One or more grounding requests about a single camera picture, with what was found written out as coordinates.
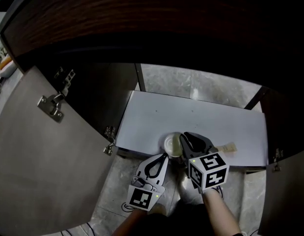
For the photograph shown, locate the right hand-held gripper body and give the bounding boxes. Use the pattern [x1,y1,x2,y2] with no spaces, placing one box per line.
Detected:
[184,145,230,194]

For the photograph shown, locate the black sink vanity cabinet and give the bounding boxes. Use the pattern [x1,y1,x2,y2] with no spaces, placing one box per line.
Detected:
[0,0,304,175]

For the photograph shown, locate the orange cushion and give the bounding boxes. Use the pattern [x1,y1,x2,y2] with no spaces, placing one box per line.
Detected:
[0,57,14,70]

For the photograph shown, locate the person's left shoe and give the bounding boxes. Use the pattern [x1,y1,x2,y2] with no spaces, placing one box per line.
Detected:
[121,202,167,217]

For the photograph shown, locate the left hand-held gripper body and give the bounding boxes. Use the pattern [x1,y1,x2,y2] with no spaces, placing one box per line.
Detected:
[126,175,166,212]

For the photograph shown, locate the person's left forearm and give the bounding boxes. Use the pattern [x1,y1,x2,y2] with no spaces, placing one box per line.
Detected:
[111,208,149,236]

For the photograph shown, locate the person's black trousers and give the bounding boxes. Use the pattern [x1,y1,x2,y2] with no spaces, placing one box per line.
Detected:
[139,203,218,236]

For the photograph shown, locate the cream mug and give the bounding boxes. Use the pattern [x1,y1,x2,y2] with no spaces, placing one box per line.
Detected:
[163,131,186,159]

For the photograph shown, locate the grey-brown cabinet door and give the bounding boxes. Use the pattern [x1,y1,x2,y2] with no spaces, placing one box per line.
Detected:
[257,147,304,236]
[0,65,119,236]

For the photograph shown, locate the metal cabinet door hinge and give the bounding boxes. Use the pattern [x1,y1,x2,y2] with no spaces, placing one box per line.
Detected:
[272,148,284,173]
[36,67,76,123]
[103,126,116,155]

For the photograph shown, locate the cream pouf seat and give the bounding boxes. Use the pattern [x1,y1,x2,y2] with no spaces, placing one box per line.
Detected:
[0,47,18,78]

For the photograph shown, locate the beige tube packet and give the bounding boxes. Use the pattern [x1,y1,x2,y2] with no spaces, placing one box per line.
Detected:
[215,142,238,154]

